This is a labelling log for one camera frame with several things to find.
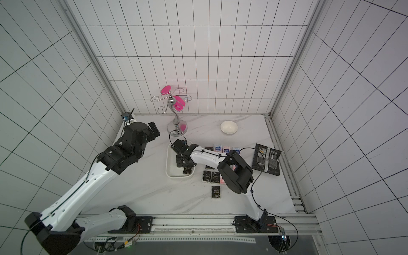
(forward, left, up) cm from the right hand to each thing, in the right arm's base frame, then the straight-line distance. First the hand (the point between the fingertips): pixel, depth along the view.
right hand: (177, 164), depth 92 cm
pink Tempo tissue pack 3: (+13, -36, 0) cm, 38 cm away
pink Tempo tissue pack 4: (-8, -26, 0) cm, 28 cm away
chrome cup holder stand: (+29, +6, -2) cm, 30 cm away
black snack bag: (+7, -50, -2) cm, 51 cm away
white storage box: (-3, +3, -1) cm, 4 cm away
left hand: (+2, +11, +29) cm, 31 cm away
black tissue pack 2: (-6, -18, 0) cm, 19 cm away
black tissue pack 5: (-1, -18, 0) cm, 18 cm away
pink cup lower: (+25, -1, +26) cm, 36 cm away
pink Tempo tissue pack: (+12, -24, 0) cm, 27 cm away
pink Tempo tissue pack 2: (+12, -29, 0) cm, 32 cm away
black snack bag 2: (+2, -56, -1) cm, 56 cm away
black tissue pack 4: (-15, -23, 0) cm, 27 cm away
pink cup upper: (+35, +9, +27) cm, 46 cm away
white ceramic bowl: (+30, -31, +1) cm, 43 cm away
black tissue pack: (-3, -7, -1) cm, 7 cm away
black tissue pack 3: (-6, -23, -1) cm, 24 cm away
